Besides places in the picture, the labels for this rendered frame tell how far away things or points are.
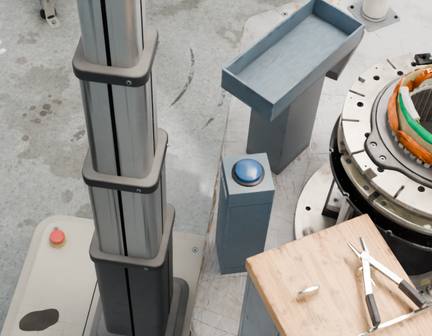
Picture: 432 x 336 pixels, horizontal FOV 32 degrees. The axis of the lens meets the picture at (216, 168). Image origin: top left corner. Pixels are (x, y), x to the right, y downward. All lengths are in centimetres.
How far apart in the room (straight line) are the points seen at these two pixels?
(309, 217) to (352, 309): 40
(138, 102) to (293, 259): 32
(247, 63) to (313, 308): 47
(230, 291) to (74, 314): 65
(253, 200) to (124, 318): 66
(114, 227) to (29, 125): 121
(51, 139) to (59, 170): 13
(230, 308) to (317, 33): 50
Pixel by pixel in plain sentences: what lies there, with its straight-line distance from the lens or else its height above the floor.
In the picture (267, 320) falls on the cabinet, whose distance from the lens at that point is 107.
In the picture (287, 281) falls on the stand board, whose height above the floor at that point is 106.
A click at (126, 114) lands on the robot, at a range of 115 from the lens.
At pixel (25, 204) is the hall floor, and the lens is 239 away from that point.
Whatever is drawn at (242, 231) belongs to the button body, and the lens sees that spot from 122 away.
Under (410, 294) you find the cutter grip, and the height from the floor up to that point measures 109.
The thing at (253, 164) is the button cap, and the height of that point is 104.
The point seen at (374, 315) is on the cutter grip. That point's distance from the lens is 99.
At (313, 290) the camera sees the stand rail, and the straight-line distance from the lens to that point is 101.
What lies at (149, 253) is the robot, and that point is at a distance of 147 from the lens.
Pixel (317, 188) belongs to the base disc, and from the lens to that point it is 144.
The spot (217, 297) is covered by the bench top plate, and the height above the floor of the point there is 78.
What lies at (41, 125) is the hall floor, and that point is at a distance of 257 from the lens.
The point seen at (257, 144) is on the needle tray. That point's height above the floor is 83.
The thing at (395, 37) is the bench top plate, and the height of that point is 78.
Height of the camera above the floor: 197
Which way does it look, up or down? 54 degrees down
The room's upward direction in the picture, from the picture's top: 4 degrees clockwise
